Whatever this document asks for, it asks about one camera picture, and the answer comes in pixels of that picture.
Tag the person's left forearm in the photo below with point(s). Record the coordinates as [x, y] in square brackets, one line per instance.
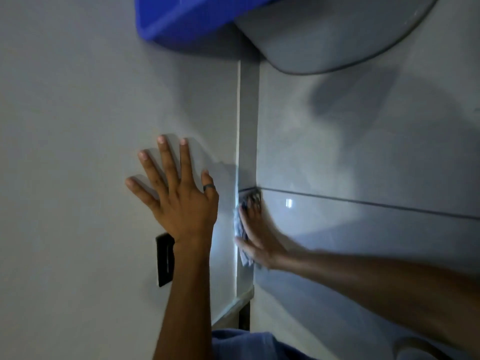
[183, 303]

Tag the person's left thumb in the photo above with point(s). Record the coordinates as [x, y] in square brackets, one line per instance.
[207, 177]

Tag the person's blue clothing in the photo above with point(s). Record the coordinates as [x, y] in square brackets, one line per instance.
[251, 346]

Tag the person's right forearm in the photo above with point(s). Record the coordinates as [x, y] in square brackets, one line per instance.
[375, 288]

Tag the person's right thumb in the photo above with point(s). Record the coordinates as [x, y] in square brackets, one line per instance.
[245, 246]

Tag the person's right hand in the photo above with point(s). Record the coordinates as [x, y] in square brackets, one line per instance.
[262, 239]

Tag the grey rounded toilet bowl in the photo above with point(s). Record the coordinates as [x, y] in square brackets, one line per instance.
[318, 29]

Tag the person's left little finger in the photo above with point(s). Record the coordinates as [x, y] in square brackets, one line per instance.
[141, 194]

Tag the light blue cleaning cloth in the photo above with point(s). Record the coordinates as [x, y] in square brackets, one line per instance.
[240, 226]

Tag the black rectangular wall plate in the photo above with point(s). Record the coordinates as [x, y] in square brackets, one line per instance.
[164, 262]

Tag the person's left hand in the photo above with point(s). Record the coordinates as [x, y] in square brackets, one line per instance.
[183, 209]

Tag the blue plastic bin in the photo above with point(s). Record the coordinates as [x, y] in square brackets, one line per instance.
[180, 16]

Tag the person's left middle finger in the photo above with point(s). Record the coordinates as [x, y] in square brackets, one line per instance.
[168, 161]

